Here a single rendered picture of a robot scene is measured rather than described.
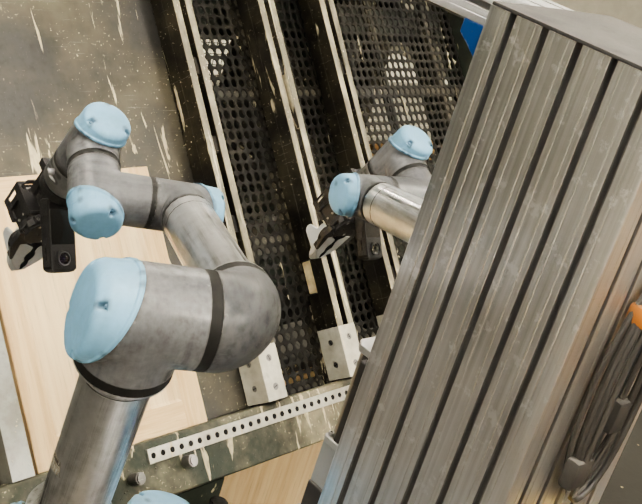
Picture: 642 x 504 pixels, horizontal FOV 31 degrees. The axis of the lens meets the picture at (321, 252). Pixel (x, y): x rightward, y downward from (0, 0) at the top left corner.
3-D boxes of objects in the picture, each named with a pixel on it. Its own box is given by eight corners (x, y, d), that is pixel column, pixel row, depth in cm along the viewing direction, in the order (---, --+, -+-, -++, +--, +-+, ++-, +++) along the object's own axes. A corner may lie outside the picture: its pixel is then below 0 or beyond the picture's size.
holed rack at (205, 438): (148, 464, 230) (150, 464, 229) (145, 450, 230) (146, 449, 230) (557, 328, 354) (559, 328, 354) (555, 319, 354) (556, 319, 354)
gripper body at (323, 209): (336, 204, 232) (371, 167, 225) (355, 239, 229) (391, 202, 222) (309, 205, 227) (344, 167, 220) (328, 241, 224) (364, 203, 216)
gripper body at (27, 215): (43, 202, 186) (75, 156, 178) (62, 246, 182) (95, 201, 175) (0, 204, 180) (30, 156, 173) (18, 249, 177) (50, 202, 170)
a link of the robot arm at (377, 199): (500, 319, 165) (318, 219, 204) (555, 318, 172) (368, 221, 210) (520, 242, 162) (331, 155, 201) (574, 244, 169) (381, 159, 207)
